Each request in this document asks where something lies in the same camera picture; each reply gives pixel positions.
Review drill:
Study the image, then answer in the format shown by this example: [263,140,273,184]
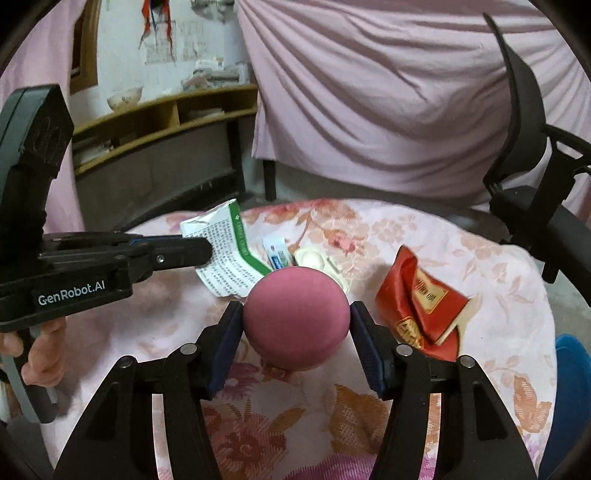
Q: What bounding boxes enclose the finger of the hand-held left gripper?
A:
[126,233,215,288]

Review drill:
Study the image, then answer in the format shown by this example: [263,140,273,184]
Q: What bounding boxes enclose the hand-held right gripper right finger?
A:
[349,300,539,480]

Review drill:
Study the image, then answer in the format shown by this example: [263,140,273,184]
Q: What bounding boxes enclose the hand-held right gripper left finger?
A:
[53,300,245,480]

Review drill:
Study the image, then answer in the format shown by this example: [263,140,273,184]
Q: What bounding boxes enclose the white green paper box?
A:
[179,198,273,298]

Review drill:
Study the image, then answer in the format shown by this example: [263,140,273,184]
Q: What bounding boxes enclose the pink ball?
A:
[243,267,350,371]

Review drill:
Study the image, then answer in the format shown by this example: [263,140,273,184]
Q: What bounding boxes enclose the blue plastic basin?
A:
[538,335,591,480]

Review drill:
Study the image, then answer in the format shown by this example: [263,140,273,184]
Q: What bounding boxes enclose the person's left hand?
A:
[0,318,68,386]

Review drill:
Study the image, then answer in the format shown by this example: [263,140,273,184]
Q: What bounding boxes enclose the red crumpled cigarette pack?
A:
[374,244,483,363]

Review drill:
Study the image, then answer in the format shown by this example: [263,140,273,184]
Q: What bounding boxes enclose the floral blanket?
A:
[39,198,559,480]

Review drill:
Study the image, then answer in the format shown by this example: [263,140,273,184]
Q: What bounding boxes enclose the blue white small packet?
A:
[262,234,296,271]

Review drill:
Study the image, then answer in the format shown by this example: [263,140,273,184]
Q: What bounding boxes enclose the wooden desk shelf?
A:
[71,83,259,232]

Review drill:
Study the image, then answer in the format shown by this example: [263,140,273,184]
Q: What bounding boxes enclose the papers in wide shelf slot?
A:
[74,138,114,162]

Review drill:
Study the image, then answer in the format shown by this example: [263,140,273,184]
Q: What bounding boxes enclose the papers in narrow shelf slot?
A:
[182,108,227,121]

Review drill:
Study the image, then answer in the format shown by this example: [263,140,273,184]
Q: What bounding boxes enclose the floral ceramic bowl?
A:
[106,86,144,112]

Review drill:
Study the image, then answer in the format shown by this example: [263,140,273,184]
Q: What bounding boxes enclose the pile of books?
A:
[180,58,252,90]

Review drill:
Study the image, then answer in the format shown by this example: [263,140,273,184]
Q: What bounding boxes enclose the red hanging scarves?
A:
[139,0,174,49]

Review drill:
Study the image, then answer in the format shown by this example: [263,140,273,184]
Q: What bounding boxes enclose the pink curtain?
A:
[0,0,100,324]

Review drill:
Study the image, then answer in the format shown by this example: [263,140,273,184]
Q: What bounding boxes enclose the pink hanging bed sheet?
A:
[235,0,591,213]

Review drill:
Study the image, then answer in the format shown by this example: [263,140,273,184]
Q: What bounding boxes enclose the black office chair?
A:
[482,13,591,308]

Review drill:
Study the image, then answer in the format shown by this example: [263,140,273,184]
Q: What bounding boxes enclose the paper wall calendar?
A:
[145,21,204,65]

